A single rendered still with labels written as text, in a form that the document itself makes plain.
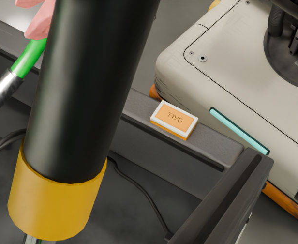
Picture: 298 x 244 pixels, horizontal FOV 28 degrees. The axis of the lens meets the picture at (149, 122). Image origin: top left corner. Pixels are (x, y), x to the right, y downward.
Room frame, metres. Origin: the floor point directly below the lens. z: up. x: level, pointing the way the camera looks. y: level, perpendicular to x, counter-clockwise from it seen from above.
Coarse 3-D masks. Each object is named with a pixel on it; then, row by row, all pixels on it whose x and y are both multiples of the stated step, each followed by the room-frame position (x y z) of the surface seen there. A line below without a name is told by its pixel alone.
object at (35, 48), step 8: (32, 40) 0.31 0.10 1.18; (40, 40) 0.30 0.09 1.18; (32, 48) 0.30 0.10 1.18; (40, 48) 0.30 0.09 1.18; (24, 56) 0.30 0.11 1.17; (32, 56) 0.30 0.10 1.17; (16, 64) 0.29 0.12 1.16; (24, 64) 0.29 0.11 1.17; (32, 64) 0.29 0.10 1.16; (16, 72) 0.29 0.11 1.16; (24, 72) 0.29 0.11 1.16
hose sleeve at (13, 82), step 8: (8, 72) 0.29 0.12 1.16; (0, 80) 0.28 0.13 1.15; (8, 80) 0.28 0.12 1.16; (16, 80) 0.28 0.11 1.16; (24, 80) 0.29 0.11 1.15; (0, 88) 0.28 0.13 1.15; (8, 88) 0.28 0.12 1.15; (16, 88) 0.28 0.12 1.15; (0, 96) 0.27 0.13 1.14; (8, 96) 0.27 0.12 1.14; (0, 104) 0.27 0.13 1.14
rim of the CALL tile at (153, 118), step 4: (160, 104) 0.39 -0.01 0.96; (168, 104) 0.39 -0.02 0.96; (176, 108) 0.38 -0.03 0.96; (156, 112) 0.38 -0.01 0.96; (184, 112) 0.38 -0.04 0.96; (152, 116) 0.37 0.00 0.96; (192, 116) 0.37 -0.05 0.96; (152, 120) 0.37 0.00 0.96; (156, 120) 0.37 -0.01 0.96; (160, 120) 0.37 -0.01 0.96; (196, 120) 0.37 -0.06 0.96; (160, 124) 0.36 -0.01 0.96; (164, 124) 0.36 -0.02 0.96; (168, 124) 0.36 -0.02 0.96; (192, 124) 0.36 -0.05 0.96; (168, 128) 0.36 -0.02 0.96; (172, 128) 0.36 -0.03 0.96; (176, 128) 0.36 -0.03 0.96; (188, 128) 0.36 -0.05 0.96; (192, 128) 0.36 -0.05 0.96; (176, 132) 0.35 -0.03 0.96; (180, 132) 0.35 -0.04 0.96; (184, 132) 0.35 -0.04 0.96; (188, 132) 0.35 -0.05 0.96; (184, 136) 0.35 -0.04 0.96
